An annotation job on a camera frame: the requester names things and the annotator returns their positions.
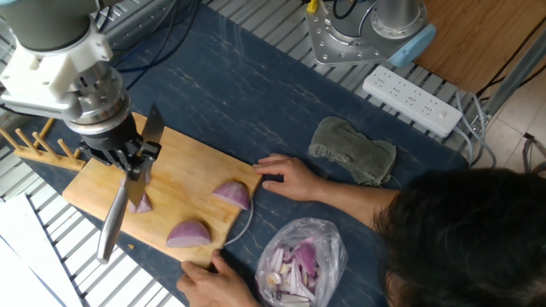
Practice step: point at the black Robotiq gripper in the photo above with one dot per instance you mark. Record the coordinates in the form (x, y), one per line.
(111, 136)

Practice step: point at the wooden cutting board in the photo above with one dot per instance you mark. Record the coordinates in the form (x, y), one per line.
(192, 166)

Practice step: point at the steel cleaver knife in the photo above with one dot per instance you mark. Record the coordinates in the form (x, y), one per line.
(112, 226)

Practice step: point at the grey green cloth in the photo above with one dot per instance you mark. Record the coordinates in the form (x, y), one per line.
(354, 151)

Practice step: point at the person right forearm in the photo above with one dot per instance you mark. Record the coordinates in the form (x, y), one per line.
(358, 204)

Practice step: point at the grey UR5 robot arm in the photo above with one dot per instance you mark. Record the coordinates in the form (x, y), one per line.
(47, 25)

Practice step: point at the person left hand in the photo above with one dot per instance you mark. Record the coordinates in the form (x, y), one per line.
(213, 285)

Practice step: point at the person right hand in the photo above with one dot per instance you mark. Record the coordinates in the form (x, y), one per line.
(298, 181)

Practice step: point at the silver wrist coupling flange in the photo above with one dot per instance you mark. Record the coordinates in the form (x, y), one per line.
(100, 102)

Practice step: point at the wooden peg dish rack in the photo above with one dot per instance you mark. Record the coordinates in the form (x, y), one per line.
(42, 158)

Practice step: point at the large purple onion quarter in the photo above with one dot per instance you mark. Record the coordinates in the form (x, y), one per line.
(187, 234)

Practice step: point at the silver vented wrist box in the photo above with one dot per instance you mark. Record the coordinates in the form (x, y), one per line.
(38, 108)

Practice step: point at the medium purple onion quarter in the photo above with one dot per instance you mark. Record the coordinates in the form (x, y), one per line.
(232, 194)

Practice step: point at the white paper sheet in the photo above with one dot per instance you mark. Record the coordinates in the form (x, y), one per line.
(25, 230)
(17, 281)

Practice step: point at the dark blue marbled mat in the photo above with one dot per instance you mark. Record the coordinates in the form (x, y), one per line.
(277, 106)

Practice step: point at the purple onion chunk in bag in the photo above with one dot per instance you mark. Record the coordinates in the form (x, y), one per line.
(306, 258)

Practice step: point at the clear plastic bag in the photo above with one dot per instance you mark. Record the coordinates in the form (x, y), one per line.
(324, 243)

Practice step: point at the white power strip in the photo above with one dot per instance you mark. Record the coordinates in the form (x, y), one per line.
(409, 100)

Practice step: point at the person head dark hair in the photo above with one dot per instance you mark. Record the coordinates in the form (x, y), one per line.
(469, 239)

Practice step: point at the brown wooden panel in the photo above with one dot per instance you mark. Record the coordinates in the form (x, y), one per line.
(478, 38)

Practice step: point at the aluminium profile beam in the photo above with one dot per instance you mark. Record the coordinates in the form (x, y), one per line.
(514, 74)

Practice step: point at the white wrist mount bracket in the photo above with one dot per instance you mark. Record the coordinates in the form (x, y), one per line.
(51, 68)

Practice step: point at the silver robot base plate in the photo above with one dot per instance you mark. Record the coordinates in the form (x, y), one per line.
(341, 53)

